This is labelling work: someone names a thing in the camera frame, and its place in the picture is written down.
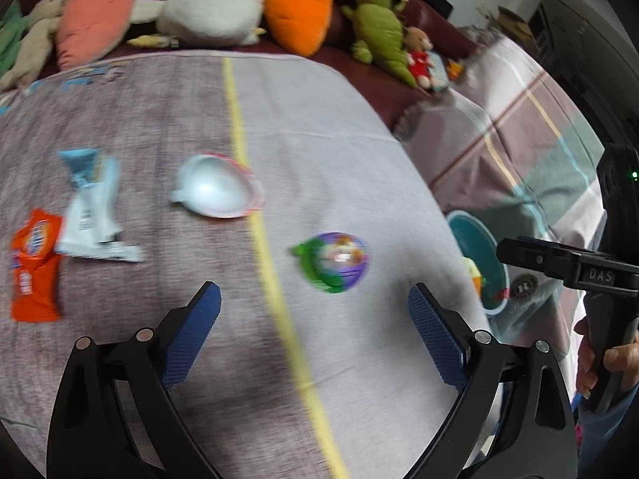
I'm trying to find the plaid bedsheet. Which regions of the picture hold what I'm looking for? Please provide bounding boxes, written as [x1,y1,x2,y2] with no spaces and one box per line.
[392,27,620,360]

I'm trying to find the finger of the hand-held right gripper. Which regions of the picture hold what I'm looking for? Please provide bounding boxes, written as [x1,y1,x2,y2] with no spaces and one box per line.
[496,236,580,287]

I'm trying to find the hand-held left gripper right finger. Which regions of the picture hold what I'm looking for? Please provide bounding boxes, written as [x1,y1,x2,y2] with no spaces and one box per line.
[407,282,580,479]

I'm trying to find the person's right hand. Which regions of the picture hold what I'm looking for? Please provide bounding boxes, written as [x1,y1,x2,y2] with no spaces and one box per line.
[574,318,639,401]

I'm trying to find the grey bag with round emblem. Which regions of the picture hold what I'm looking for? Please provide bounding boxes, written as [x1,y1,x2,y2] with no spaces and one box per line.
[499,272,585,355]

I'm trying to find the beige rabbit plush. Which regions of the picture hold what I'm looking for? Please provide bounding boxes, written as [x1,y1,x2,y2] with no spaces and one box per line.
[0,0,71,93]

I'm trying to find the orange carrot plush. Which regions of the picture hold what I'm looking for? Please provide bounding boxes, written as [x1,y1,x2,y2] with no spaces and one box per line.
[264,0,334,57]

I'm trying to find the light blue small pouch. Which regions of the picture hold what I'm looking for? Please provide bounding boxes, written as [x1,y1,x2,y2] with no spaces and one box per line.
[429,52,452,93]

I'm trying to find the teal trash bin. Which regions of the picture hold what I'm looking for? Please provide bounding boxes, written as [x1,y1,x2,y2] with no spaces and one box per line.
[446,210,511,316]

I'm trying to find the white rabbit plush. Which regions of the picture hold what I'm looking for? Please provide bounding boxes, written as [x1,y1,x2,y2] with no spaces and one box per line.
[127,0,270,48]

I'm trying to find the cardboard box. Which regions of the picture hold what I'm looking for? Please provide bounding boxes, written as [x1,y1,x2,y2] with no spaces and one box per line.
[492,5,537,53]

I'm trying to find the person's right forearm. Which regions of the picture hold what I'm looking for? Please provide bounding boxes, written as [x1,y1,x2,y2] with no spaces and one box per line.
[574,384,639,479]

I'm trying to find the small brown teddy bear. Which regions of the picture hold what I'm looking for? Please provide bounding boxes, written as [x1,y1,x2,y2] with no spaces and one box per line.
[403,26,436,91]

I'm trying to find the pink carrot plush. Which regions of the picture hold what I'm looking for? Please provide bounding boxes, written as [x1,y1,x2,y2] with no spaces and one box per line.
[55,0,147,71]

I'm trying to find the white egg-shaped plastic shell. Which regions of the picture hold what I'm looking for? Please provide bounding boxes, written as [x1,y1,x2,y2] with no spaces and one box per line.
[170,152,266,219]

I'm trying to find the green plush toy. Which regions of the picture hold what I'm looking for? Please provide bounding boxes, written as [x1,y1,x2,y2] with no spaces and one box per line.
[0,2,26,65]

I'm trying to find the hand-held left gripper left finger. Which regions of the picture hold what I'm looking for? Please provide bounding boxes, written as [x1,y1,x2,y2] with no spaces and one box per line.
[46,281,223,479]

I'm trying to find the green dinosaur plush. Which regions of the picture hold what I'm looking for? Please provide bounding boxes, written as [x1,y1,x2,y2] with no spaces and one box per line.
[342,0,417,88]

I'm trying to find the purple green egg-shaped shell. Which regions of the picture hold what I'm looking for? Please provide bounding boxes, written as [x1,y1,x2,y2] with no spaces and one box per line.
[290,231,373,294]

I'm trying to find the orange snack packet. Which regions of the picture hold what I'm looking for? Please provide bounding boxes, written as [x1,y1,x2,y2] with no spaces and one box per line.
[10,208,65,323]

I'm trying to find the dark red sofa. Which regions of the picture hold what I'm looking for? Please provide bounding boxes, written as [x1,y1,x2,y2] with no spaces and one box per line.
[30,0,480,131]

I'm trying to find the white light-blue wrapper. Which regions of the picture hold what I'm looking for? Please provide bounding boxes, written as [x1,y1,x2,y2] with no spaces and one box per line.
[54,148,145,264]

